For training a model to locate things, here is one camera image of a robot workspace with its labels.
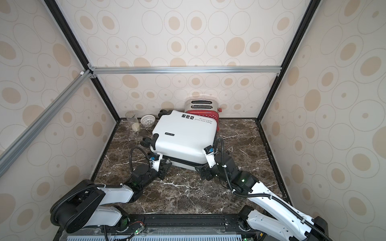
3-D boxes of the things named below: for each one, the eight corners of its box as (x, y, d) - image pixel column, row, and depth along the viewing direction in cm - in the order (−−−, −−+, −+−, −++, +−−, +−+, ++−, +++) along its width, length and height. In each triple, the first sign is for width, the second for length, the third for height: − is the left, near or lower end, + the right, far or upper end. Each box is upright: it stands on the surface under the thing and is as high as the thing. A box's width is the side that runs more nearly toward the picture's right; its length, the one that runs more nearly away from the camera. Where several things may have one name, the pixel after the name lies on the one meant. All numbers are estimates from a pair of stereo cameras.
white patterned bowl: (141, 125, 117) (140, 122, 114) (143, 118, 122) (142, 114, 119) (155, 125, 117) (154, 122, 114) (157, 118, 122) (156, 114, 119)
